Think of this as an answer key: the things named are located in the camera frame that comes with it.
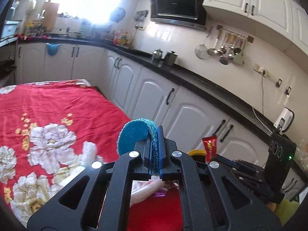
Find white cabinets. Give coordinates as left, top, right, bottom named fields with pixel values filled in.
left=203, top=0, right=307, bottom=68
left=14, top=42, right=306, bottom=198

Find green hanging spatula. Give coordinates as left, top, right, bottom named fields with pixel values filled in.
left=233, top=38, right=246, bottom=65

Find hanging steel ladle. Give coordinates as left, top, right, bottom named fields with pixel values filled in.
left=219, top=33, right=236, bottom=65

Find red floral tablecloth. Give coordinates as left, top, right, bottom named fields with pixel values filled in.
left=0, top=79, right=184, bottom=231

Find wall power socket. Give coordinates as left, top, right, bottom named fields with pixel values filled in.
left=253, top=64, right=269, bottom=77

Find black power cable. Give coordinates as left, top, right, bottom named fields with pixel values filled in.
left=260, top=71, right=266, bottom=115

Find blue terry cloth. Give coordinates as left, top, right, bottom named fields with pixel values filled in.
left=117, top=118, right=159, bottom=176

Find red snack packet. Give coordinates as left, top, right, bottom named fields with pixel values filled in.
left=202, top=135, right=217, bottom=163

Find blue cloth on cabinet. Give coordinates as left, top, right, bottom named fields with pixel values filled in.
left=46, top=43, right=61, bottom=56

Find yellow black trash bin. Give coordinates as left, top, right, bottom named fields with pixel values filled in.
left=188, top=149, right=206, bottom=163

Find dark green canister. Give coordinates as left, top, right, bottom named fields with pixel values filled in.
left=163, top=51, right=177, bottom=67

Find blue wall fan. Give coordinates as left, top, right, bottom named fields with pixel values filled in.
left=110, top=7, right=126, bottom=23

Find white electric kettle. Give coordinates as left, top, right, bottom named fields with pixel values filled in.
left=274, top=107, right=295, bottom=134

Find wire mesh strainer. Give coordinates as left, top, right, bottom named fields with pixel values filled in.
left=194, top=42, right=209, bottom=59

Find white upper cabinets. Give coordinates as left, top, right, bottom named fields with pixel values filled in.
left=203, top=0, right=307, bottom=68

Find wooden cutting board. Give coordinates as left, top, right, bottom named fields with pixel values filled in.
left=42, top=2, right=59, bottom=31

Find steel teapot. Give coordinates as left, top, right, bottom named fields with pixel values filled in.
left=152, top=49, right=163, bottom=62

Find black countertop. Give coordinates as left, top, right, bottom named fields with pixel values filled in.
left=17, top=34, right=308, bottom=174

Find white lower cabinets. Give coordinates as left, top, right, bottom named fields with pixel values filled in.
left=14, top=42, right=306, bottom=198

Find black range hood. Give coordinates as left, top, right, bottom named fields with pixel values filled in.
left=150, top=0, right=207, bottom=30

